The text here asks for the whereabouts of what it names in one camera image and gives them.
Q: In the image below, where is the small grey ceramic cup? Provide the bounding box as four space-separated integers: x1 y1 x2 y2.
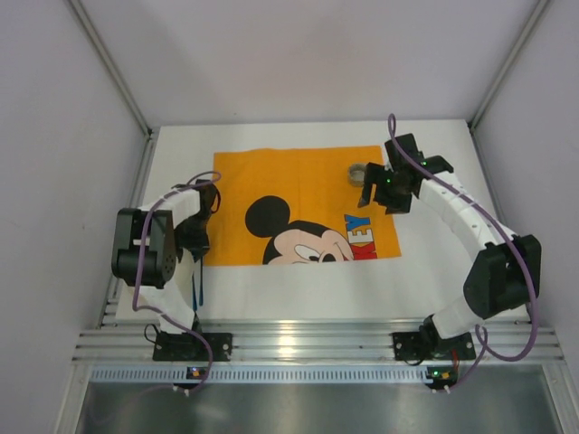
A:
347 163 366 187

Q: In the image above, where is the orange cartoon mouse placemat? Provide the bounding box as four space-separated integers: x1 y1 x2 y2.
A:
205 146 402 266

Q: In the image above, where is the cream round plate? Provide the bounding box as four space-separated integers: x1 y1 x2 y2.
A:
175 250 195 305

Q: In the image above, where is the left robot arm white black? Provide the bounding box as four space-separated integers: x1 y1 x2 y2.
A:
111 178 221 337

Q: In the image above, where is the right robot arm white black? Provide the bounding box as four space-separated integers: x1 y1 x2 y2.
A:
358 134 542 363

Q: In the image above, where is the blue metal spoon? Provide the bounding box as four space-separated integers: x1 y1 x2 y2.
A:
198 258 204 307

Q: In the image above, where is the blue metal fork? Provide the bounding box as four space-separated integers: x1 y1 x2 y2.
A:
191 262 198 312

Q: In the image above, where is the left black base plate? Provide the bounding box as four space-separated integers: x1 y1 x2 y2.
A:
152 332 233 362

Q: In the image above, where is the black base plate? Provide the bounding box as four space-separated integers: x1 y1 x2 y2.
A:
152 332 233 362
392 331 477 363

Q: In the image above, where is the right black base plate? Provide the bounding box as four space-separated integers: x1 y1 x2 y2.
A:
392 331 477 363

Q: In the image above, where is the aluminium mounting rail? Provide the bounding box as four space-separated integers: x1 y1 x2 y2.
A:
71 318 565 363

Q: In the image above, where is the slotted grey cable duct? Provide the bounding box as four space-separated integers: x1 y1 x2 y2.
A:
90 364 456 387

